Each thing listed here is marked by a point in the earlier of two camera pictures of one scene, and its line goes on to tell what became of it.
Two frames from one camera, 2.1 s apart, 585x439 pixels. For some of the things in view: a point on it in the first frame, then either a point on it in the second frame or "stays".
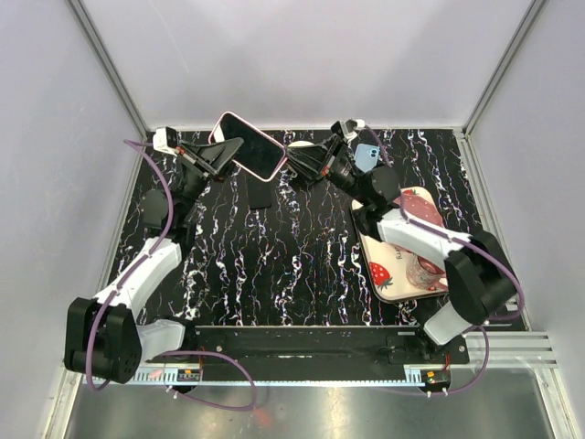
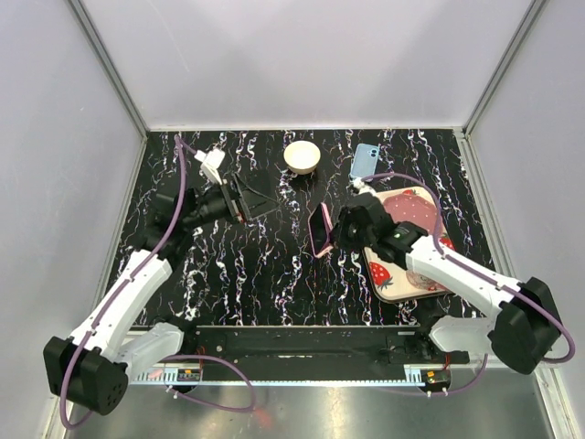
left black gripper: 210,161 → 253,203
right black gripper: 316,163 → 337,236
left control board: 188,374 stays
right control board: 436,377 stays
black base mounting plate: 326,345 stays
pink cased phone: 259,153 → 320,229
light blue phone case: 366,156 stays
